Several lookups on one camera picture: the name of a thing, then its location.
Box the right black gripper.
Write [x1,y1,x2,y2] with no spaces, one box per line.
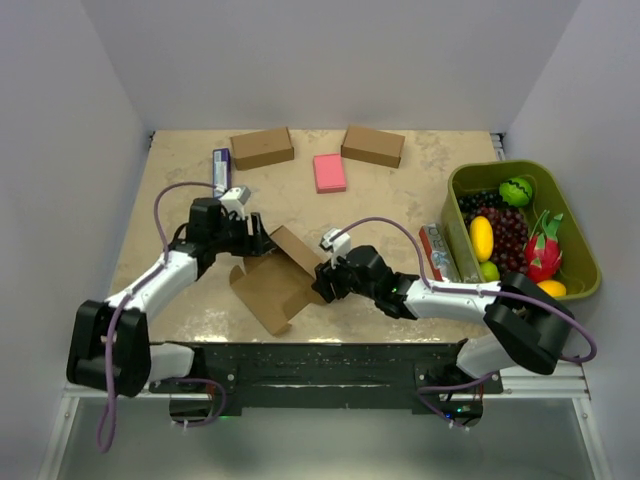
[312,247,378,303]

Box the purple toothpaste box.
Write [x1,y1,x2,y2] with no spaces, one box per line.
[212,148,232,198]

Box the folded cardboard box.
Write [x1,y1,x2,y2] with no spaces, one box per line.
[341,125,405,169]
[230,127,295,171]

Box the green toy lime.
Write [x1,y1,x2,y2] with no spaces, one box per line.
[480,260,501,282]

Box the pink sticky note pad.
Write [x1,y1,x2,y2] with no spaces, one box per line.
[313,154,347,194]

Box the black grape bunch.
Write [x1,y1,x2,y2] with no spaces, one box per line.
[457,191,505,214]

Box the pink dragon fruit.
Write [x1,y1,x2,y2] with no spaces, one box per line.
[524,210,563,283]

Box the purple cable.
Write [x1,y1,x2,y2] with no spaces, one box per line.
[96,182,224,454]
[337,216,598,364]

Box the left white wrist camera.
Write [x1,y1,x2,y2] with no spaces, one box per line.
[219,185,251,220]

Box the right folded cardboard box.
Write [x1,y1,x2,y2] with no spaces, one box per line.
[341,125,405,169]

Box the brown cardboard box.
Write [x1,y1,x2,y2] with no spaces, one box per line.
[229,225,326,336]

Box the olive green plastic bin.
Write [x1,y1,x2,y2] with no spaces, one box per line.
[440,160,601,302]

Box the dark red grape bunch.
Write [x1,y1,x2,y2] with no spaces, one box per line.
[465,208,529,279]

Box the red silver snack packet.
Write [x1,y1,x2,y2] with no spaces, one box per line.
[419,223,461,283]

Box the aluminium rail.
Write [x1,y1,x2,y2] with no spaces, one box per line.
[63,361,590,401]

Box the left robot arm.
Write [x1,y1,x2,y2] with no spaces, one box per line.
[66,187,275,397]

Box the left folded cardboard box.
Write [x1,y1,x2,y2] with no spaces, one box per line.
[230,127,295,171]

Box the yellow toy lemon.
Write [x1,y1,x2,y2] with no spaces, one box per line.
[469,216,494,263]

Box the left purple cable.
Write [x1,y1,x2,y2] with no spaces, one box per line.
[96,182,224,454]

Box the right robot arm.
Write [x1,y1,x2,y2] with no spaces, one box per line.
[313,245,574,393]

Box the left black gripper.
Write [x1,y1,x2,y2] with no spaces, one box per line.
[211,212,276,257]

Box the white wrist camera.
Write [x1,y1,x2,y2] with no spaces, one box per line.
[319,228,351,258]
[219,185,251,220]

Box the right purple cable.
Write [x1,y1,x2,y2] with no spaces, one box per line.
[337,216,598,364]

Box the orange yellow mango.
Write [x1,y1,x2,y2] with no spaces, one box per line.
[537,279,567,298]

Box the black base frame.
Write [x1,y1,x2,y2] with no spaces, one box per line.
[150,343,502,427]

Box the green toy melon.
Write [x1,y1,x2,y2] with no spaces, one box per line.
[498,177,534,208]

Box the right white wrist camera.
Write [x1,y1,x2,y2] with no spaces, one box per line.
[319,228,351,258]

